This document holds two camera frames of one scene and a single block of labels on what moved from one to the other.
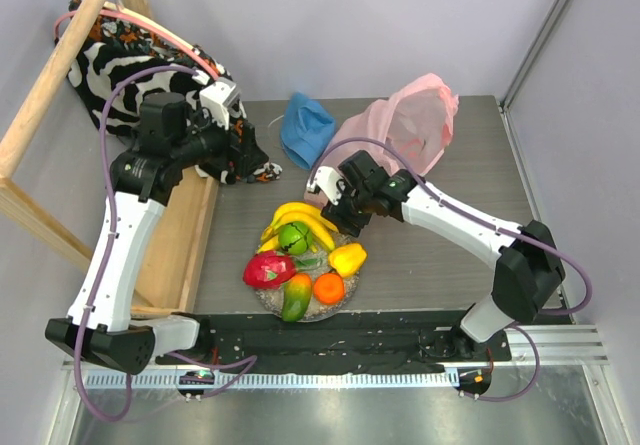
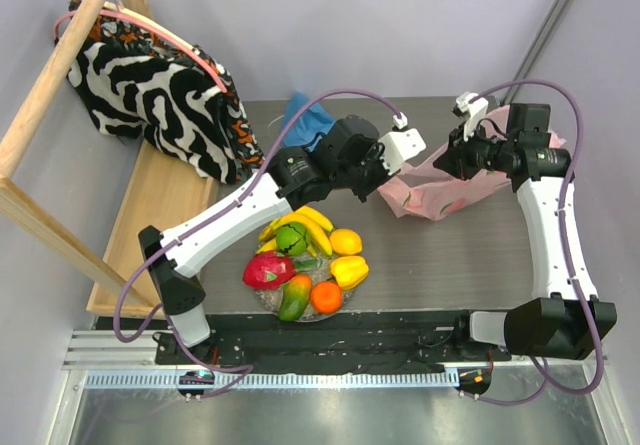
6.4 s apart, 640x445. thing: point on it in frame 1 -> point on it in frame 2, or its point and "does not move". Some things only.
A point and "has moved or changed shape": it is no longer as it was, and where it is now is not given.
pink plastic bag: [416, 120] -> [422, 191]
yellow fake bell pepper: [347, 259] -> [349, 271]
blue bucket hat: [306, 129] does not move
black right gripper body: [345, 207] -> [454, 160]
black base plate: [343, 343] does not move
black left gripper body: [209, 143] -> [363, 179]
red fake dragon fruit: [268, 269] does not move
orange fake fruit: [329, 288] has moved or changed shape
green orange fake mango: [296, 297] does not move
